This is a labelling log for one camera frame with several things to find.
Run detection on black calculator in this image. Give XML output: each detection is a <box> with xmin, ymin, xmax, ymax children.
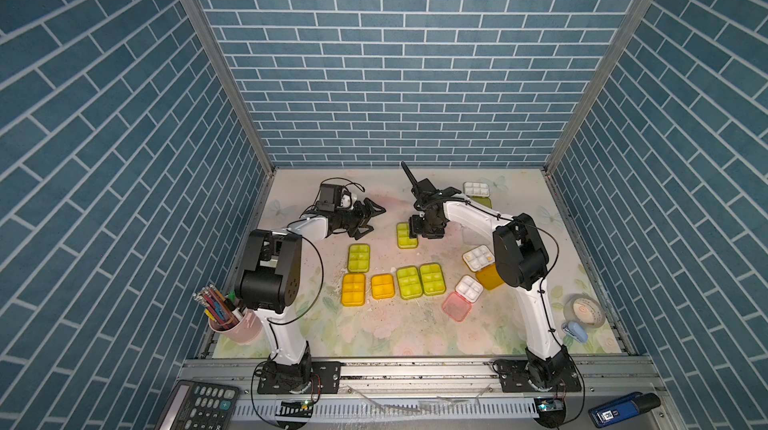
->
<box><xmin>155</xmin><ymin>380</ymin><xmax>241</xmax><ymax>430</ymax></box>

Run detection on pink pillbox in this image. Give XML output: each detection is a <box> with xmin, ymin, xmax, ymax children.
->
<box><xmin>441</xmin><ymin>275</ymin><xmax>484</xmax><ymax>323</ymax></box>

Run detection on green pillbox sideways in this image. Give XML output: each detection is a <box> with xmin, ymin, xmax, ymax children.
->
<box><xmin>347</xmin><ymin>244</ymin><xmax>371</xmax><ymax>273</ymax></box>

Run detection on tape roll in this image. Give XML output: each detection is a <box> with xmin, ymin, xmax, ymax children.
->
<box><xmin>563</xmin><ymin>295</ymin><xmax>606</xmax><ymax>330</ymax></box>

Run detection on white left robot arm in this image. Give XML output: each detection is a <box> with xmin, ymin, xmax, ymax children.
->
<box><xmin>234</xmin><ymin>198</ymin><xmax>386</xmax><ymax>394</ymax></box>

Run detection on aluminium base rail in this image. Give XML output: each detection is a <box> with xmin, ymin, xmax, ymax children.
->
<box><xmin>180</xmin><ymin>355</ymin><xmax>679</xmax><ymax>429</ymax></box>

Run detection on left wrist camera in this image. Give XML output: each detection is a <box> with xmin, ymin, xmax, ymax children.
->
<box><xmin>314</xmin><ymin>183</ymin><xmax>357</xmax><ymax>212</ymax></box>

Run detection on blue handheld device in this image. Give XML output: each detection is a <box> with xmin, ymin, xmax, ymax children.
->
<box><xmin>588</xmin><ymin>392</ymin><xmax>661</xmax><ymax>429</ymax></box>

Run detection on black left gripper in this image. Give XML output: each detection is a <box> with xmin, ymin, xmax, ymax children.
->
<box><xmin>332</xmin><ymin>198</ymin><xmax>384</xmax><ymax>239</ymax></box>

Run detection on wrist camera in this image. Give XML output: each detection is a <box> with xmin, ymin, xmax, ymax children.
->
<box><xmin>314</xmin><ymin>183</ymin><xmax>357</xmax><ymax>212</ymax></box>
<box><xmin>400</xmin><ymin>162</ymin><xmax>461</xmax><ymax>212</ymax></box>

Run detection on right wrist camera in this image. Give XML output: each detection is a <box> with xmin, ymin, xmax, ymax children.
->
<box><xmin>400</xmin><ymin>162</ymin><xmax>461</xmax><ymax>212</ymax></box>

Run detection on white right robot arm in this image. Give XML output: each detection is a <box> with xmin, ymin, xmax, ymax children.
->
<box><xmin>409</xmin><ymin>195</ymin><xmax>572</xmax><ymax>390</ymax></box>

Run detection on pink pencil cup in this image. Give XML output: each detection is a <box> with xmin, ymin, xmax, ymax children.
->
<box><xmin>192</xmin><ymin>285</ymin><xmax>262</xmax><ymax>345</ymax></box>

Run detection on green pillbox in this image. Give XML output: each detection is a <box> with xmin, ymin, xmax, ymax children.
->
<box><xmin>396</xmin><ymin>266</ymin><xmax>424</xmax><ymax>300</ymax></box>
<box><xmin>419</xmin><ymin>263</ymin><xmax>446</xmax><ymax>296</ymax></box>
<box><xmin>463</xmin><ymin>182</ymin><xmax>492</xmax><ymax>208</ymax></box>
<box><xmin>396</xmin><ymin>222</ymin><xmax>418</xmax><ymax>250</ymax></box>

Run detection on small orange pillbox front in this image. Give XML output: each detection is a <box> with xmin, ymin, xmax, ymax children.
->
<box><xmin>371</xmin><ymin>274</ymin><xmax>396</xmax><ymax>300</ymax></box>

